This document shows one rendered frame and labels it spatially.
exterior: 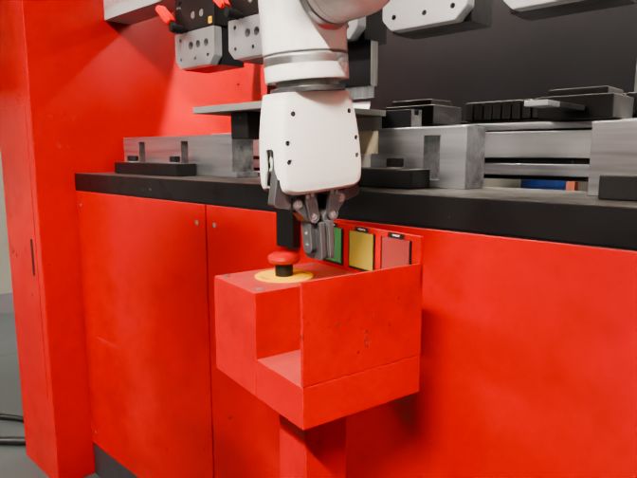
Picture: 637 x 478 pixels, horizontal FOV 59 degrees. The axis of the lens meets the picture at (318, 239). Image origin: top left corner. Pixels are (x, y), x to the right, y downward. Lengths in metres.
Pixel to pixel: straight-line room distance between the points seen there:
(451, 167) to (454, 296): 0.22
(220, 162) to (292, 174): 0.75
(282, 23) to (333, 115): 0.10
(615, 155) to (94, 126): 1.31
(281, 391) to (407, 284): 0.17
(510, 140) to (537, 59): 0.34
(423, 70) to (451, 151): 0.70
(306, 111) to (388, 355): 0.27
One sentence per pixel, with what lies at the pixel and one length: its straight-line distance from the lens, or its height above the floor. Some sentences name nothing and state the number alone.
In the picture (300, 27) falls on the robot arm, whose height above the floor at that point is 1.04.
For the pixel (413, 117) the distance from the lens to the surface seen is 0.95.
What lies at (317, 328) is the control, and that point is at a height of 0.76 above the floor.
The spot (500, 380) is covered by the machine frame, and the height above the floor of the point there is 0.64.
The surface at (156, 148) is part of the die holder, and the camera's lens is 1.51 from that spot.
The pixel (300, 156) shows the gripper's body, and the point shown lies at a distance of 0.54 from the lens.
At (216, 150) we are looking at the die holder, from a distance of 1.30.
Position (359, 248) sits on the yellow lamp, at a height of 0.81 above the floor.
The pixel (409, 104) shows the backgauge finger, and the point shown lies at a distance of 1.19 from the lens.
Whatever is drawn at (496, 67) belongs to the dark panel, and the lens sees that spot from 1.46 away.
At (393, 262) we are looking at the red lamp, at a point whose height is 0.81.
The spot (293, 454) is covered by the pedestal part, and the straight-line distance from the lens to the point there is 0.72.
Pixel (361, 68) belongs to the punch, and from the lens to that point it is 1.03.
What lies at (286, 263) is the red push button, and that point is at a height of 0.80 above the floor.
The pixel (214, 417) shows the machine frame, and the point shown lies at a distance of 1.25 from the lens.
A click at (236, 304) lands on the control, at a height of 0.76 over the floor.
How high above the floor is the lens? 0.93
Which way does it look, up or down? 9 degrees down
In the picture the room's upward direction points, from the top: straight up
